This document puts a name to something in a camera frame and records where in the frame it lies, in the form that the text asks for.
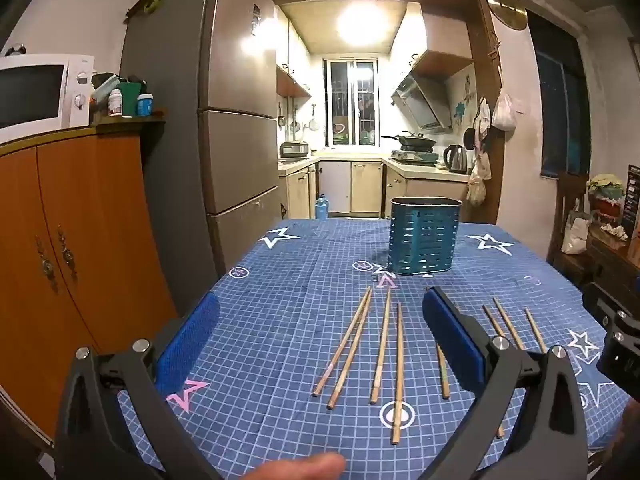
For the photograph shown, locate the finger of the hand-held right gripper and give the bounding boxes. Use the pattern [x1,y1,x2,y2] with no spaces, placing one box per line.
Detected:
[582,282,623,318]

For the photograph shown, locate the black wok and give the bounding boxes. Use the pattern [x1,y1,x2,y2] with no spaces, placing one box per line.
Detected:
[381,131,437,151]

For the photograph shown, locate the teal perforated utensil holder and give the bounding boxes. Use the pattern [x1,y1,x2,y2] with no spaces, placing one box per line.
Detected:
[387,196,462,276]

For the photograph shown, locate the white hanging plastic bag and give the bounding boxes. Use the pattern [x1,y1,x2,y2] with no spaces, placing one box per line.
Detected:
[492,91,517,131]

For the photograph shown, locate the wooden chair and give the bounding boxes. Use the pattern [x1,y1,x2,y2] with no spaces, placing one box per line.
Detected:
[547,172,591,271]

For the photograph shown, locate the steel electric kettle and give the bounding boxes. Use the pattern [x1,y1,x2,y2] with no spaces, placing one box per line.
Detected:
[444,144,476,175]

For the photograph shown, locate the steel range hood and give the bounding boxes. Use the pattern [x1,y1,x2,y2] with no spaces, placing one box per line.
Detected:
[391,71,453,134]

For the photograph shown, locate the dark wooden sideboard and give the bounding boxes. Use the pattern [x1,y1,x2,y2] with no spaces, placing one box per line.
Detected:
[585,222,640,291]

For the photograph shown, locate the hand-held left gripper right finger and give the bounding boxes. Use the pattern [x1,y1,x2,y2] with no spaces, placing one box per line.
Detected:
[422,287,588,480]

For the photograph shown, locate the orange wooden cabinet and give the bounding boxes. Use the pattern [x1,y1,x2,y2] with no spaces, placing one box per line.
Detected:
[0,115,181,441]

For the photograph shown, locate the gold wall clock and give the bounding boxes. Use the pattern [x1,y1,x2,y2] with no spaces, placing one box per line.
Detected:
[486,0,528,31]

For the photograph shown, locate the white microwave oven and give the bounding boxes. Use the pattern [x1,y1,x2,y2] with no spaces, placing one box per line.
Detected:
[0,54,96,146]

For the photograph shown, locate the grey refrigerator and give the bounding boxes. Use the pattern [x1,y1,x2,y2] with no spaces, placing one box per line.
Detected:
[120,0,281,286]

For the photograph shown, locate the hanging cloth bags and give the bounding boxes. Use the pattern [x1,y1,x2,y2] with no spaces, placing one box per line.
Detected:
[472,97,493,136]

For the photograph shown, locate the dark window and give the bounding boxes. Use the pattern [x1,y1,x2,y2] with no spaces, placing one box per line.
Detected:
[527,10,593,178]

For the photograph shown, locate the beige lower kitchen cabinets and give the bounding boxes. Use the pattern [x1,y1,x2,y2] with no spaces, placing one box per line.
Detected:
[277,157,471,220]

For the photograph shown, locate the blue grid star tablecloth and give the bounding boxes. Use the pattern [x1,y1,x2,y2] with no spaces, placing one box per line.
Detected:
[117,217,633,480]

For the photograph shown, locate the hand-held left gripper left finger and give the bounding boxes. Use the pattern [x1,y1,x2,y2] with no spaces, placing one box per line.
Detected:
[54,291,221,480]

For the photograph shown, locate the hanging mesh bag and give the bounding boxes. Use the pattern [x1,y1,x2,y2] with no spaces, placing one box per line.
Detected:
[467,152,492,207]

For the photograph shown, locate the ceiling light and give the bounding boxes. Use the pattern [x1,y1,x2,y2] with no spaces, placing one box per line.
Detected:
[336,2,388,46]

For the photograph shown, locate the teal box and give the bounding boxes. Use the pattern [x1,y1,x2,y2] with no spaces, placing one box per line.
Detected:
[91,74,123,103]

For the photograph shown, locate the green container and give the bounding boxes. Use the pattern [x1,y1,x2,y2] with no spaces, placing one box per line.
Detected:
[120,81,142,117]

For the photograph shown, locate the beige wall cabinet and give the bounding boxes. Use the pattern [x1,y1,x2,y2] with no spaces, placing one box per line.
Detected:
[276,10,313,98]

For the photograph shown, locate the gas stove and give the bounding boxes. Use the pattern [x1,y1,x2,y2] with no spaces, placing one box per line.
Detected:
[390,149,441,165]

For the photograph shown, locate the black standing sign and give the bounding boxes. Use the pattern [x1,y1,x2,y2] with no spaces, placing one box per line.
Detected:
[620,164,640,231]

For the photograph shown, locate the person's left hand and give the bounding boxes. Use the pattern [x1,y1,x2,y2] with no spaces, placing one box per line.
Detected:
[245,452,346,480]

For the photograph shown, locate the kitchen window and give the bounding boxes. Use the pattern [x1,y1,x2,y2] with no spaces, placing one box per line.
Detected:
[325,59,380,145]

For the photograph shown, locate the wooden chopstick with green band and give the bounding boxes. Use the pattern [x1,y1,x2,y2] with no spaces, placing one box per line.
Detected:
[435,342,451,401]

